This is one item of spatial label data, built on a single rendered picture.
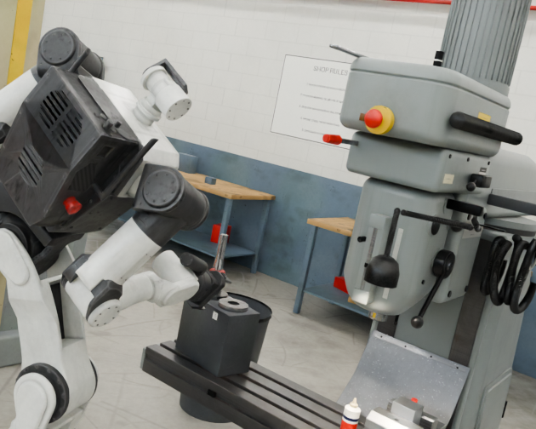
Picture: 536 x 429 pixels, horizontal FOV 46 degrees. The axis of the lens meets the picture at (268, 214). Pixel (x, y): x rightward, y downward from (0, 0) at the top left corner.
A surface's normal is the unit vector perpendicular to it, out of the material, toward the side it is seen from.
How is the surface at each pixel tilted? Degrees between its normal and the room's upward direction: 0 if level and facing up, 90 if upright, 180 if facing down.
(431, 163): 90
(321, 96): 90
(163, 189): 68
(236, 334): 90
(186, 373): 90
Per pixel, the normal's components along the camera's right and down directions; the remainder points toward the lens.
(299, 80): -0.58, 0.01
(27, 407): -0.32, 0.09
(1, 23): 0.79, 0.25
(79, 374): 0.90, -0.28
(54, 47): -0.15, -0.15
